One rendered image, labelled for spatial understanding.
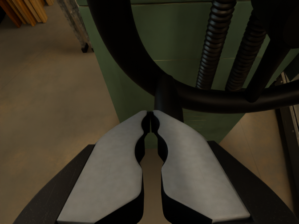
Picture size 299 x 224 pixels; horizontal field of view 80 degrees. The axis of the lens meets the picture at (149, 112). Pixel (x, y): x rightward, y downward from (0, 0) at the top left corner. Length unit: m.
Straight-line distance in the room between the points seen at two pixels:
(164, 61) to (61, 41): 1.24
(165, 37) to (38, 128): 0.93
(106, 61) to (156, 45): 0.12
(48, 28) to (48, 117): 0.84
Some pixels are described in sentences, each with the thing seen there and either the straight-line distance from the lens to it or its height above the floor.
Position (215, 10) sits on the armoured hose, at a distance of 0.22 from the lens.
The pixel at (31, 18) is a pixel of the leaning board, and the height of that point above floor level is 0.05.
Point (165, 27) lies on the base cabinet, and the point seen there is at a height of 0.67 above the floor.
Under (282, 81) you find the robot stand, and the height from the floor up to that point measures 0.13.
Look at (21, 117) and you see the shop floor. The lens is 1.24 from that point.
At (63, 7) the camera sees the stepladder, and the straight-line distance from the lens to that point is 1.27.
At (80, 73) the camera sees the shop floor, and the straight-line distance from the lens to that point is 1.28.
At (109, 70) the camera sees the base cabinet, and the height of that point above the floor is 0.56.
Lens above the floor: 0.87
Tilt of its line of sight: 59 degrees down
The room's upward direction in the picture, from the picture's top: 2 degrees counter-clockwise
